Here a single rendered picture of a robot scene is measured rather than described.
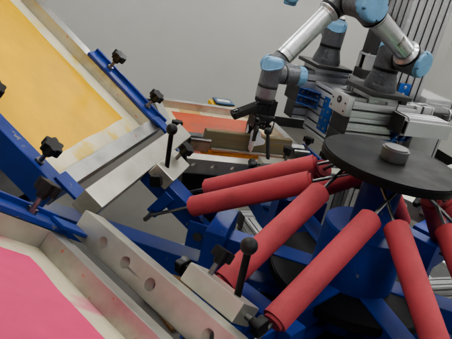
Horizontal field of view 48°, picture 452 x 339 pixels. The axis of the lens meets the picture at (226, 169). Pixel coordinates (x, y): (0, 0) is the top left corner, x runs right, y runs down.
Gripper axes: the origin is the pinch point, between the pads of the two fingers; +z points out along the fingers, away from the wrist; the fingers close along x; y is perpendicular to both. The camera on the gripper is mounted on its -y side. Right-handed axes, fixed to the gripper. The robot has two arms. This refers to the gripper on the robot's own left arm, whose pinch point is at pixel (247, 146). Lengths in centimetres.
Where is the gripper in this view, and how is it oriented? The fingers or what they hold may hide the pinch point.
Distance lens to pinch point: 197.7
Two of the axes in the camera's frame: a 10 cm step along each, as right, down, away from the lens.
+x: -2.6, -4.1, 8.7
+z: -2.2, 9.1, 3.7
